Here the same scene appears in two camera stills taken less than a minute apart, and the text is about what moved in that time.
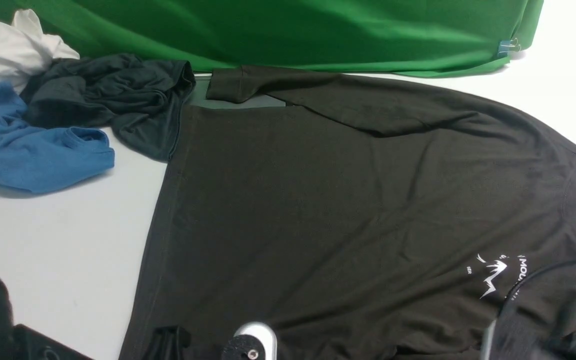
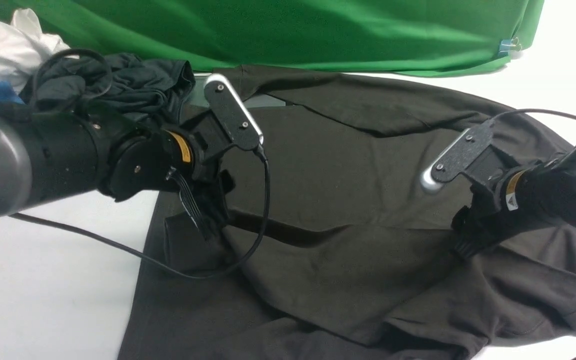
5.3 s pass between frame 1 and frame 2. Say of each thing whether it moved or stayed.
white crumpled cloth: stayed
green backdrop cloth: stayed
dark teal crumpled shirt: stayed
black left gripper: moved
